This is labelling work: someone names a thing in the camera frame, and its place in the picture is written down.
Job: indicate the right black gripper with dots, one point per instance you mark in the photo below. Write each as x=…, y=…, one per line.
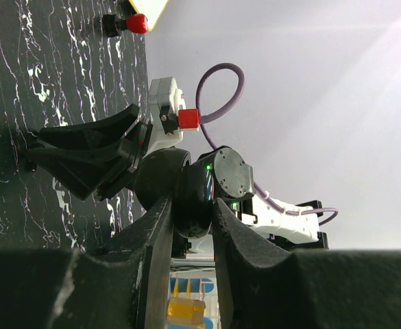
x=110, y=163

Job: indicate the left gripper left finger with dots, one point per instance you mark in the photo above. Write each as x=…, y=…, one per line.
x=122, y=284

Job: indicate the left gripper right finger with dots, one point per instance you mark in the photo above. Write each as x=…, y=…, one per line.
x=261, y=285

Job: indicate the black earbud charging case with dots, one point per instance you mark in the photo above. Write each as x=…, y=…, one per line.
x=176, y=188

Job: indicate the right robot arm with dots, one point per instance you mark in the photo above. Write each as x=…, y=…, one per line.
x=292, y=226

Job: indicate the yellow tape object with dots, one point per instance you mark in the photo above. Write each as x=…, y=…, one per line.
x=185, y=308

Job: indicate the red emergency button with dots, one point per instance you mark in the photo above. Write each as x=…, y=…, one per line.
x=113, y=25

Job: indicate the white board yellow frame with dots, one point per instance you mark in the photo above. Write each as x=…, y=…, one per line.
x=152, y=9

